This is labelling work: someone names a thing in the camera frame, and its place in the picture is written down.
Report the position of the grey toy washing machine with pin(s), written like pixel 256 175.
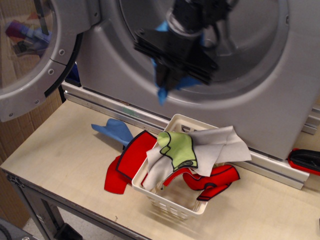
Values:
pixel 268 76

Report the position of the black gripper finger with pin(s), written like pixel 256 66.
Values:
pixel 161 74
pixel 173 78

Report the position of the round transparent machine door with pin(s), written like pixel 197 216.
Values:
pixel 39 44

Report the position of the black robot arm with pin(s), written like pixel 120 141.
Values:
pixel 201 13

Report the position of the metal table frame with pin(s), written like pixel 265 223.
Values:
pixel 43 207

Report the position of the light blue cloth on table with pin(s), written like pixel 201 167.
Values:
pixel 115 129

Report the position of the grey white cloth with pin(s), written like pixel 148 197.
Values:
pixel 211 146

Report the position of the white plastic laundry basket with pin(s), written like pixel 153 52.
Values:
pixel 177 198

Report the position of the aluminium extrusion rail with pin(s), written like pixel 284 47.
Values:
pixel 261 163

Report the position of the red cloth beside basket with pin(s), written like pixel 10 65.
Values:
pixel 124 167

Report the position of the green cloth with black trim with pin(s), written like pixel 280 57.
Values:
pixel 179 148

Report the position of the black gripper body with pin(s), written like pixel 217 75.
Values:
pixel 179 48

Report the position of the red and black tool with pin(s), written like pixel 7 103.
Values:
pixel 305 160

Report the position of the red cloth in basket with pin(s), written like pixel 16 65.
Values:
pixel 219 179

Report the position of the dark blue cloth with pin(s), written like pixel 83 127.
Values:
pixel 185 82

